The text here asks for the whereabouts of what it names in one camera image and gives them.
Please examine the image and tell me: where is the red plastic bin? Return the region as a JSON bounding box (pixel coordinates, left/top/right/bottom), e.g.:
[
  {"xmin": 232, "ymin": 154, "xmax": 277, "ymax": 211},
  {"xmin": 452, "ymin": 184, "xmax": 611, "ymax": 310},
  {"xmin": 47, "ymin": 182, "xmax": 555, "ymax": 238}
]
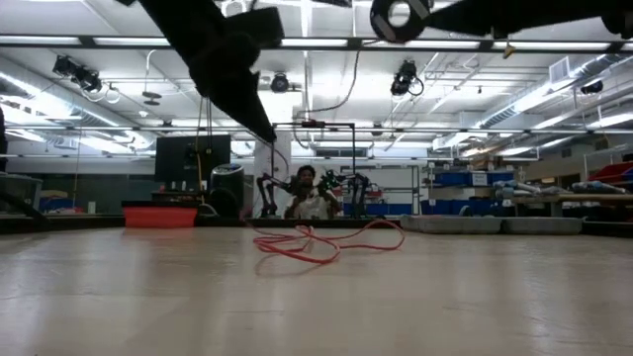
[{"xmin": 122, "ymin": 200, "xmax": 199, "ymax": 228}]

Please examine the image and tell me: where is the thin red wire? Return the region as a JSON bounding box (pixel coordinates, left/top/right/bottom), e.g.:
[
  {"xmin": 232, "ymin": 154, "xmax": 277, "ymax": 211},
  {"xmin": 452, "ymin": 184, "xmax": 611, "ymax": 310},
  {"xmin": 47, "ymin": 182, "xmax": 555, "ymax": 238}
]
[{"xmin": 239, "ymin": 46, "xmax": 407, "ymax": 266}]

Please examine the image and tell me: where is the background black frame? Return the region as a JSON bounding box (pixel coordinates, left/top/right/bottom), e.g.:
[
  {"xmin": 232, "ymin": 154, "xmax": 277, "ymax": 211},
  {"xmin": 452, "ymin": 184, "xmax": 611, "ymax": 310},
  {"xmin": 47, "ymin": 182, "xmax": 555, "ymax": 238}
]
[{"xmin": 270, "ymin": 121, "xmax": 357, "ymax": 219}]

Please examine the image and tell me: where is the blue storage bin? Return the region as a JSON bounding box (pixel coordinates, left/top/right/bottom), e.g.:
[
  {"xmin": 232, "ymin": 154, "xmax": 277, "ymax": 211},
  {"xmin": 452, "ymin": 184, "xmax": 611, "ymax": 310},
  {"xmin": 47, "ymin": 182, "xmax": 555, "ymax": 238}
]
[{"xmin": 434, "ymin": 170, "xmax": 515, "ymax": 188}]

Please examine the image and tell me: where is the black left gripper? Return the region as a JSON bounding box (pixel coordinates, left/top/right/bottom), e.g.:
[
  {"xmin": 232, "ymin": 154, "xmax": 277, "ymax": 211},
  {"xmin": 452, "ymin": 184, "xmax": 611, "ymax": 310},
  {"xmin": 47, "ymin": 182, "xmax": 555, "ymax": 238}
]
[{"xmin": 189, "ymin": 6, "xmax": 286, "ymax": 145}]

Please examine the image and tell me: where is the wooden table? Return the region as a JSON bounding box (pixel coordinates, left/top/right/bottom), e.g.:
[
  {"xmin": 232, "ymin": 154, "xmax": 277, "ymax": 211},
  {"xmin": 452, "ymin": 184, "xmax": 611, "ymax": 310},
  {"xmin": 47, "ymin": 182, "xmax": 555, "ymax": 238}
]
[{"xmin": 513, "ymin": 193, "xmax": 633, "ymax": 219}]

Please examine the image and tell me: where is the person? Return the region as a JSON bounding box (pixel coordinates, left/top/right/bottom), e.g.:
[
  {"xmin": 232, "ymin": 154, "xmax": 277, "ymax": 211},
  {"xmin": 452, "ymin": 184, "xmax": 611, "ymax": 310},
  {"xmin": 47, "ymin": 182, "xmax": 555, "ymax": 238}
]
[{"xmin": 284, "ymin": 164, "xmax": 342, "ymax": 221}]

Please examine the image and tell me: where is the black overhead camera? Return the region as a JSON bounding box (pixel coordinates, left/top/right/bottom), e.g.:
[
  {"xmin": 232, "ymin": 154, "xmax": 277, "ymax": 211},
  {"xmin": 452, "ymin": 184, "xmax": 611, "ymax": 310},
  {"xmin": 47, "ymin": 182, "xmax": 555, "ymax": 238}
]
[
  {"xmin": 52, "ymin": 54, "xmax": 104, "ymax": 94},
  {"xmin": 270, "ymin": 72, "xmax": 291, "ymax": 94},
  {"xmin": 390, "ymin": 59, "xmax": 425, "ymax": 98}
]

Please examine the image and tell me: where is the black wire spool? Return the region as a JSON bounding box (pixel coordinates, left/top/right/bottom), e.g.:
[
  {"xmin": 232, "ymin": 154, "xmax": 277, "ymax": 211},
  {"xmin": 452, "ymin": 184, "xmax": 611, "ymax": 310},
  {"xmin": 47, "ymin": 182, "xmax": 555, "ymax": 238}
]
[{"xmin": 369, "ymin": 0, "xmax": 431, "ymax": 45}]

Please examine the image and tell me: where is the hanging black cable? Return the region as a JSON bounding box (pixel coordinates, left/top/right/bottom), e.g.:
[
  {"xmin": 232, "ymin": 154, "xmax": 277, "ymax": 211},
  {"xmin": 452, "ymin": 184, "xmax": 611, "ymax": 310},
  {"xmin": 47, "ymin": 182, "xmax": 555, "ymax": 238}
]
[{"xmin": 195, "ymin": 96, "xmax": 215, "ymax": 205}]

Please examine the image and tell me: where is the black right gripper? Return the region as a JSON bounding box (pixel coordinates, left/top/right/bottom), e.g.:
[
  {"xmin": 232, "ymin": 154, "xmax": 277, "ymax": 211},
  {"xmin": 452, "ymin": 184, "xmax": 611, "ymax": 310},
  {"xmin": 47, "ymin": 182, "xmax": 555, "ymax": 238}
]
[{"xmin": 425, "ymin": 0, "xmax": 633, "ymax": 41}]

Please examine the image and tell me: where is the red storage bin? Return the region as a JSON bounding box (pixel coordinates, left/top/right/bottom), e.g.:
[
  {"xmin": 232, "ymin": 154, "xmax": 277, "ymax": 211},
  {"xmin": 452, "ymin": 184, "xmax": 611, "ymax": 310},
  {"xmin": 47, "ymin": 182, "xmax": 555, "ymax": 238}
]
[{"xmin": 588, "ymin": 161, "xmax": 633, "ymax": 184}]

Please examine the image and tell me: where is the black monitor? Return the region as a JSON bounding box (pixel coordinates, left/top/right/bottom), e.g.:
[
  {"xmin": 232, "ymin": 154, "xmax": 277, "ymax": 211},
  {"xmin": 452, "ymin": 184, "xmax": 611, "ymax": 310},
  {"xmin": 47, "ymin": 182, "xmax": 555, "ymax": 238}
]
[{"xmin": 154, "ymin": 133, "xmax": 232, "ymax": 183}]

